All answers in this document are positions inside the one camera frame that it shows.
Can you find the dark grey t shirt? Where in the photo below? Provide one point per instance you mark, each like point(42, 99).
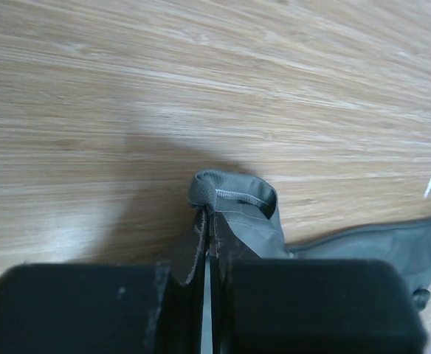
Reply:
point(249, 205)

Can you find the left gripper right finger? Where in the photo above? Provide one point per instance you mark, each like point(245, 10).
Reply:
point(306, 306)

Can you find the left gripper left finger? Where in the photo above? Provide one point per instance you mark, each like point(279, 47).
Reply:
point(98, 308)

